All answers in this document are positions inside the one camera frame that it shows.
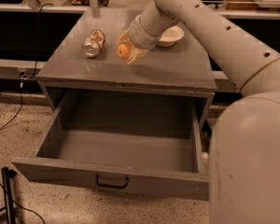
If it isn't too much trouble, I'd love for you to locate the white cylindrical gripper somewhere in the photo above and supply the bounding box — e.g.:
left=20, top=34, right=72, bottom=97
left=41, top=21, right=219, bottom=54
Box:
left=117, top=14, right=162, bottom=64

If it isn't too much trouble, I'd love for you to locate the orange ball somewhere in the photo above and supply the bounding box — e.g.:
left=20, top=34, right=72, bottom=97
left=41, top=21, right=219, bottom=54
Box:
left=117, top=42, right=132, bottom=60

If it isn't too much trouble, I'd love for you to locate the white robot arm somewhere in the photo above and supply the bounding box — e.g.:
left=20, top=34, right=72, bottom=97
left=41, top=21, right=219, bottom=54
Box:
left=117, top=0, right=280, bottom=224

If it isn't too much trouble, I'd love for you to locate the silver crushed can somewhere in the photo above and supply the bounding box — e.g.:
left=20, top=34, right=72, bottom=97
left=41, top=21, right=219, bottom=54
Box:
left=83, top=30, right=105, bottom=58

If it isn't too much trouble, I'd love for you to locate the grey cabinet counter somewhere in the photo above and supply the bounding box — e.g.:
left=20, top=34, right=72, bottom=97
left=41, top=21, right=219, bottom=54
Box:
left=37, top=7, right=216, bottom=122

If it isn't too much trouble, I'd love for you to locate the grey open top drawer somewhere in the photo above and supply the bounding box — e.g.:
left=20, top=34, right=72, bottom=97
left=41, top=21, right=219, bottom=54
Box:
left=12, top=90, right=208, bottom=201

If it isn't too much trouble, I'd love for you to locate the white paper bowl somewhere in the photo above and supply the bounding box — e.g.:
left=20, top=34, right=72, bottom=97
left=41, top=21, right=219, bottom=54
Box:
left=158, top=25, right=184, bottom=48

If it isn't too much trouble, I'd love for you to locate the black tripod leg left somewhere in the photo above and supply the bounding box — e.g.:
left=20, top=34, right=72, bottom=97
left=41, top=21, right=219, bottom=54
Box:
left=0, top=167, right=16, bottom=224

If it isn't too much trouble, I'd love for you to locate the black hanging cable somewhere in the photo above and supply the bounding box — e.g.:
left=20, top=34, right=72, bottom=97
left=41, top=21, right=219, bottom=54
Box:
left=0, top=3, right=54, bottom=134

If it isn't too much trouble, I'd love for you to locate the black drawer handle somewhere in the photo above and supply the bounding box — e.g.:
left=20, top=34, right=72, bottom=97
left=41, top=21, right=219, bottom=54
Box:
left=95, top=175, right=129, bottom=189

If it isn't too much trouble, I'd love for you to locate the grey horizontal rail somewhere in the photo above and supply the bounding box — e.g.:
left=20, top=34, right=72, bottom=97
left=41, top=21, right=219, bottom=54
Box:
left=0, top=59, right=46, bottom=79

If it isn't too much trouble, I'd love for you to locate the black floor cable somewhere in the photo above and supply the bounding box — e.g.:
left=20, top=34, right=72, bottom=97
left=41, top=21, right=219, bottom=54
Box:
left=0, top=168, right=47, bottom=224

